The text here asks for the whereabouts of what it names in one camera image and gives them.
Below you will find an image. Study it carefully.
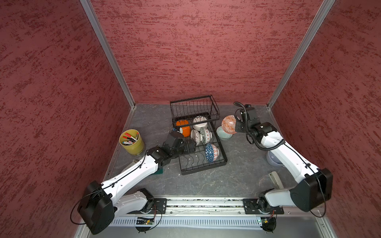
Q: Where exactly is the red orange patterned bowl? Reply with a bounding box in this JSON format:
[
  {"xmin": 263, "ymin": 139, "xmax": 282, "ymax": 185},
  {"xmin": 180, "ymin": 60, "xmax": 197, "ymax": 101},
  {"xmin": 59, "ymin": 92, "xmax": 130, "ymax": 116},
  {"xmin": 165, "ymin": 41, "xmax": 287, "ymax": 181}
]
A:
[{"xmin": 221, "ymin": 115, "xmax": 237, "ymax": 134}]

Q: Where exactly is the orange plastic bowl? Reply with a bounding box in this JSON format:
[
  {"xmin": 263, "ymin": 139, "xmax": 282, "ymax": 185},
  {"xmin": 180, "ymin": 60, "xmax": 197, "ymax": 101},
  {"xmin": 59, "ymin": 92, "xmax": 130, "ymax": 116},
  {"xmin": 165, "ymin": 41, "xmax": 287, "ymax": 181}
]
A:
[{"xmin": 175, "ymin": 120, "xmax": 191, "ymax": 137}]

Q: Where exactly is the pale mint green bowl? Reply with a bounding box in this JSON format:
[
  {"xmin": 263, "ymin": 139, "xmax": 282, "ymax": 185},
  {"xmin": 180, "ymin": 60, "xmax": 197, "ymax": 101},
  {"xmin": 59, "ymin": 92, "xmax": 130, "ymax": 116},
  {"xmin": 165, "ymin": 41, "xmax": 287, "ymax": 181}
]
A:
[{"xmin": 216, "ymin": 126, "xmax": 233, "ymax": 140}]

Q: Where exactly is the grey green patterned bowl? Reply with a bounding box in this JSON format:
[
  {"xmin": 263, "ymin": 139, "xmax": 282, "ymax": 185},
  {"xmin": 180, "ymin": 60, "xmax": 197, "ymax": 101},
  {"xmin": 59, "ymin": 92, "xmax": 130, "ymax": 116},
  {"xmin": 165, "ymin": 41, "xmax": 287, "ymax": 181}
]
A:
[{"xmin": 200, "ymin": 128, "xmax": 212, "ymax": 145}]

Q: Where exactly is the black wire dish rack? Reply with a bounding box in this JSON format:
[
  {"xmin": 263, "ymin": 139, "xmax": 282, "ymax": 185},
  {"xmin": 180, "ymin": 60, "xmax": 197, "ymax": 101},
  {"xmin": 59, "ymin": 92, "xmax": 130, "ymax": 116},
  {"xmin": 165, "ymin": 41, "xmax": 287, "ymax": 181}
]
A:
[{"xmin": 170, "ymin": 95, "xmax": 228, "ymax": 175}]

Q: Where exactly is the white ceramic bowl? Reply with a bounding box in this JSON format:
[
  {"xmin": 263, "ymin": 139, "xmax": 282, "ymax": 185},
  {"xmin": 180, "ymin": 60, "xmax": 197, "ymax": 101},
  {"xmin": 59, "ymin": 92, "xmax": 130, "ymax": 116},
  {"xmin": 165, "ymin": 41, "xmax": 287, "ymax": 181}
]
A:
[{"xmin": 192, "ymin": 116, "xmax": 208, "ymax": 131}]

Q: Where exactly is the blue patterned bowl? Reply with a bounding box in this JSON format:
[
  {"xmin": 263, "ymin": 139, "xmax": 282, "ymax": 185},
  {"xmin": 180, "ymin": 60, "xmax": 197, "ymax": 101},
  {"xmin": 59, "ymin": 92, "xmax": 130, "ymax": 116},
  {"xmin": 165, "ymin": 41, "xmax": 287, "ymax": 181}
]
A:
[{"xmin": 205, "ymin": 143, "xmax": 220, "ymax": 163}]

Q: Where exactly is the white red lattice bowl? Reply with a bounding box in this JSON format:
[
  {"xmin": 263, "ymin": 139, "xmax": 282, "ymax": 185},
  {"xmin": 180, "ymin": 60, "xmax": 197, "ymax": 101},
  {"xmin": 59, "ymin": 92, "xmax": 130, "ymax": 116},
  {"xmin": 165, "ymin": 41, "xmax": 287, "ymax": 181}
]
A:
[{"xmin": 190, "ymin": 130, "xmax": 202, "ymax": 146}]

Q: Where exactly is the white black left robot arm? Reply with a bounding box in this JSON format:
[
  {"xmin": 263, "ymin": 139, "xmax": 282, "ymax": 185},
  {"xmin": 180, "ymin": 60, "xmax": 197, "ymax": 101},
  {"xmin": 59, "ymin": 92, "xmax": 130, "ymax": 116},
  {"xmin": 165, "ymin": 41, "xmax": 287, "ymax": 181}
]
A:
[{"xmin": 74, "ymin": 131, "xmax": 197, "ymax": 235}]

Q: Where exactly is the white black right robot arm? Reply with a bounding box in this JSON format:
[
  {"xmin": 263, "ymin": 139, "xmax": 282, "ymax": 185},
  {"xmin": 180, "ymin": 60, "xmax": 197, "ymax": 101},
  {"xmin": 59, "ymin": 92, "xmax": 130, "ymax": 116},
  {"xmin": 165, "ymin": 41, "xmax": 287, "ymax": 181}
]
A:
[{"xmin": 234, "ymin": 102, "xmax": 333, "ymax": 214}]

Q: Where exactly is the light blue mug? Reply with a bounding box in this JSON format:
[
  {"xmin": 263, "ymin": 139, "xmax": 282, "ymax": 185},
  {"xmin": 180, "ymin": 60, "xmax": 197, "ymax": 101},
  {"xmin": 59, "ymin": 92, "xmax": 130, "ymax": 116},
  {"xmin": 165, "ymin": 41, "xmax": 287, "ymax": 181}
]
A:
[{"xmin": 266, "ymin": 151, "xmax": 284, "ymax": 167}]

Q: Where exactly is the yellow utensil cup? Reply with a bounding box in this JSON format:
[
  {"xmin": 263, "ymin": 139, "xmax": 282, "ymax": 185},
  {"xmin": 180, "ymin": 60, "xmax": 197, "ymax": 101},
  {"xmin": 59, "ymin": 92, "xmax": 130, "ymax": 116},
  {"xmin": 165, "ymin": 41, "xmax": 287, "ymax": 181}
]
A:
[{"xmin": 119, "ymin": 129, "xmax": 145, "ymax": 156}]

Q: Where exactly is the red handled tool in cup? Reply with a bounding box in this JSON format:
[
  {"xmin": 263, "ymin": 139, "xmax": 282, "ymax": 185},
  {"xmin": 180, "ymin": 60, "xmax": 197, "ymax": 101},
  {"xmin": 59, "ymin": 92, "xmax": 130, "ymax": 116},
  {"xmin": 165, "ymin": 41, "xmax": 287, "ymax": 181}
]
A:
[{"xmin": 122, "ymin": 133, "xmax": 137, "ymax": 143}]

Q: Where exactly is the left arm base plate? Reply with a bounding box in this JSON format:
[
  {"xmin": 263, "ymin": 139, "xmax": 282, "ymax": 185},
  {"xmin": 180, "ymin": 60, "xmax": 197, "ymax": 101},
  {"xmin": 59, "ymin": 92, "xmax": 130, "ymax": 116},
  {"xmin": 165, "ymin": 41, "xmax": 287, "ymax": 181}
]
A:
[{"xmin": 143, "ymin": 198, "xmax": 168, "ymax": 214}]

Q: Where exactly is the aluminium front rail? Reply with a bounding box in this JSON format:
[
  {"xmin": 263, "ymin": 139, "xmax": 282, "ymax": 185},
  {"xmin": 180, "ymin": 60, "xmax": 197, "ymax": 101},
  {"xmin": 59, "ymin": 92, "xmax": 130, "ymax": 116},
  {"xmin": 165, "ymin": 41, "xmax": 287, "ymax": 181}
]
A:
[{"xmin": 112, "ymin": 192, "xmax": 311, "ymax": 217}]

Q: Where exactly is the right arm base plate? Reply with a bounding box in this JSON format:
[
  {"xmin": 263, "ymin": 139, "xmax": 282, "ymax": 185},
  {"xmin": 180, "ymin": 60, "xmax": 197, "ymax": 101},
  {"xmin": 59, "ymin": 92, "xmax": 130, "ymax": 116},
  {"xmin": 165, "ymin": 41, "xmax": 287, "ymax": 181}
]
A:
[{"xmin": 243, "ymin": 198, "xmax": 284, "ymax": 215}]

